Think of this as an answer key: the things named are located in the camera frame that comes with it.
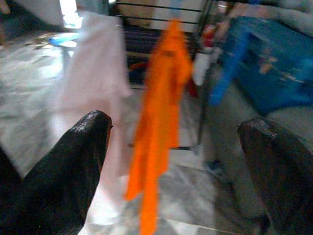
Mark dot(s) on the black metal drying rack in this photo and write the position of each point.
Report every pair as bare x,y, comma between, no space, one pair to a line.
202,117

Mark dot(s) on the grey sofa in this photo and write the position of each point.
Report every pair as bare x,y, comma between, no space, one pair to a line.
227,142

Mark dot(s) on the pink cushion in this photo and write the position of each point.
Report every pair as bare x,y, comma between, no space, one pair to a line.
244,11

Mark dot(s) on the white shirt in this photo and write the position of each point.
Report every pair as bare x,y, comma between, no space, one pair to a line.
97,61

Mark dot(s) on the grey pillow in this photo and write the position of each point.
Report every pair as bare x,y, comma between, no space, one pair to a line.
298,22

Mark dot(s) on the orange t-shirt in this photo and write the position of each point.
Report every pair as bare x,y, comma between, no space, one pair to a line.
161,110

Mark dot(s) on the blue hard suitcase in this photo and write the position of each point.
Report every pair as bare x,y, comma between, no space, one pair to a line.
274,68

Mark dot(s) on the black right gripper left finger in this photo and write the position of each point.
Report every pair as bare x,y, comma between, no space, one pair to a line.
56,183

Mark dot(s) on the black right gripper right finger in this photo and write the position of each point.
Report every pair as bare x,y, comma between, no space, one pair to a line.
283,181

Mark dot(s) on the red white plastic bottle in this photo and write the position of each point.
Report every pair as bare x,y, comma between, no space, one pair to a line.
201,68

